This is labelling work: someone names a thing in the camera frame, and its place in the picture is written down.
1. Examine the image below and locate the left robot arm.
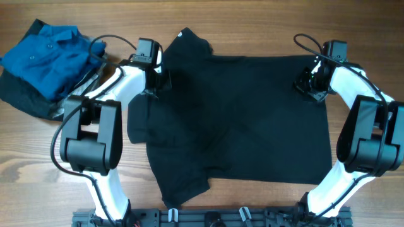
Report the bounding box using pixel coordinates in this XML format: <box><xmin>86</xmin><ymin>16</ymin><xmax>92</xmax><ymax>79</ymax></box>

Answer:
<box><xmin>53</xmin><ymin>57</ymin><xmax>167</xmax><ymax>226</ymax></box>

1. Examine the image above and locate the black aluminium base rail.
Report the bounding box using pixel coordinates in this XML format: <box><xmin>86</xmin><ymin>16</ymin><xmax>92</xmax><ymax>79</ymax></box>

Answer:
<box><xmin>71</xmin><ymin>206</ymin><xmax>353</xmax><ymax>227</ymax></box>

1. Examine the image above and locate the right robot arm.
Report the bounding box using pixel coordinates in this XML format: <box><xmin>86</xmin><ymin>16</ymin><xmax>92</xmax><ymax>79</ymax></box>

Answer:
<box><xmin>293</xmin><ymin>66</ymin><xmax>403</xmax><ymax>226</ymax></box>

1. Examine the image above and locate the blue button shirt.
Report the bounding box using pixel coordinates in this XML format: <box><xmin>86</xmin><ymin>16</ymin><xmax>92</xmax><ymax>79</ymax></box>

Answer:
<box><xmin>1</xmin><ymin>25</ymin><xmax>106</xmax><ymax>100</ymax></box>

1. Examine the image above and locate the dark folded garment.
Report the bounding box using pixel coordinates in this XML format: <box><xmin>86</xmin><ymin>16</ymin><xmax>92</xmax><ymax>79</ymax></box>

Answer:
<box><xmin>1</xmin><ymin>19</ymin><xmax>64</xmax><ymax>121</ymax></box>

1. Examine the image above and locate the grey folded garment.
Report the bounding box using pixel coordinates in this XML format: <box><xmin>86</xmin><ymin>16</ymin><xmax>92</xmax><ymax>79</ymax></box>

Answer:
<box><xmin>37</xmin><ymin>32</ymin><xmax>106</xmax><ymax>120</ymax></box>

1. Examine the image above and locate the black t-shirt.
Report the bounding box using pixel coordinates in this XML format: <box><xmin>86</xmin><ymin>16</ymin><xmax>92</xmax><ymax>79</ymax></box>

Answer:
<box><xmin>127</xmin><ymin>28</ymin><xmax>332</xmax><ymax>208</ymax></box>

